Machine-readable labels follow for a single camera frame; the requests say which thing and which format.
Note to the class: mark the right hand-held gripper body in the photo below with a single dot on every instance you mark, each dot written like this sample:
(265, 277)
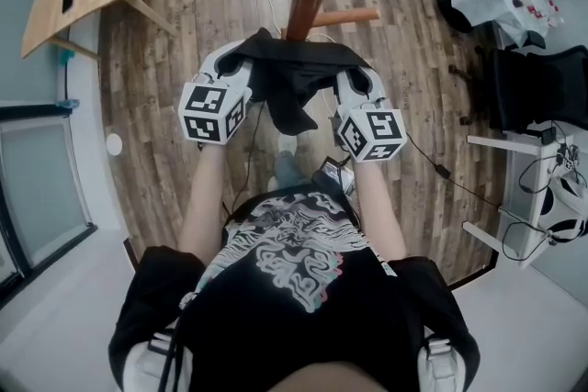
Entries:
(381, 128)

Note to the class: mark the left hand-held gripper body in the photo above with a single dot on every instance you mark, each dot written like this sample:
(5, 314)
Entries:
(202, 110)

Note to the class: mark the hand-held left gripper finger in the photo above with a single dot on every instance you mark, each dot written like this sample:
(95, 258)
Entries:
(209, 64)
(242, 80)

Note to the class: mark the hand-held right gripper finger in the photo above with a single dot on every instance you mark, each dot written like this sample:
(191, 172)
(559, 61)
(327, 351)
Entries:
(344, 89)
(377, 89)

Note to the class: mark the black garment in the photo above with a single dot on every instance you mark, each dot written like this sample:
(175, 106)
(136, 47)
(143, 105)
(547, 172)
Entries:
(294, 73)

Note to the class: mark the person's right forearm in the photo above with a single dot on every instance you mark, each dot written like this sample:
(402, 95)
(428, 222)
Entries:
(379, 216)

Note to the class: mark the person's left forearm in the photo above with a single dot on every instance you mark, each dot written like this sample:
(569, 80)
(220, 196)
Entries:
(202, 206)

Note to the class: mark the black silver waist device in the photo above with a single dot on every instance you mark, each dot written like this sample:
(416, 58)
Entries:
(335, 174)

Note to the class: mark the person's white shoe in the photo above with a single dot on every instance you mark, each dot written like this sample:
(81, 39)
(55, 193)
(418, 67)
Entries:
(287, 145)

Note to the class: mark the white round floor disc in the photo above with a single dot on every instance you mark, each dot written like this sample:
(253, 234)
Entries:
(114, 145)

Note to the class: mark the person's grey trouser leg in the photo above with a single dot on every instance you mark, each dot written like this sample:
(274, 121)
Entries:
(290, 172)

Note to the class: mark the round table black base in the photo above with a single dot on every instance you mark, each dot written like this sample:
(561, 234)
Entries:
(452, 11)

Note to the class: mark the clear plastic bottle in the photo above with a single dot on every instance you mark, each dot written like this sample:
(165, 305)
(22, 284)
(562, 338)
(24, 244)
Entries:
(68, 104)

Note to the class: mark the teal small object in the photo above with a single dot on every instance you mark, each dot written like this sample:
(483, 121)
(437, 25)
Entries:
(66, 55)

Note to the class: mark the black office chair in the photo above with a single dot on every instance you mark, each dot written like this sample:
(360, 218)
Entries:
(528, 92)

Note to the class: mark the black power adapter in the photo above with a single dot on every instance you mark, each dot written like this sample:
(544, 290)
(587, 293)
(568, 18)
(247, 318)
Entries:
(547, 135)

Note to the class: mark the black framed glass partition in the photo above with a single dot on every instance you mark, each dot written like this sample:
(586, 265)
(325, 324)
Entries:
(41, 188)

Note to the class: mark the white headset device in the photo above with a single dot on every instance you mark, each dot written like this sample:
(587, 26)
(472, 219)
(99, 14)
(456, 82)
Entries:
(569, 206)

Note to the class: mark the person's black printed t-shirt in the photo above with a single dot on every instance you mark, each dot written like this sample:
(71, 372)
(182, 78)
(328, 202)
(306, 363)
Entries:
(285, 326)

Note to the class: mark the white open frame desk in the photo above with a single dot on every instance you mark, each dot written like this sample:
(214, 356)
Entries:
(519, 179)

